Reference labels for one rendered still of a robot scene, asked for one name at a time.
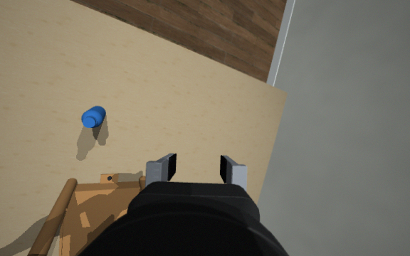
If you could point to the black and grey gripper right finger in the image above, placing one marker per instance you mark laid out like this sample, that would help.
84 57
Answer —
233 173

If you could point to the blue cylinder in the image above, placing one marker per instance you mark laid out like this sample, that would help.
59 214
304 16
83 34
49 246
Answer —
98 114

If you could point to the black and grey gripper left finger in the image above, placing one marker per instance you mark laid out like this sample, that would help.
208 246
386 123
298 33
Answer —
161 170

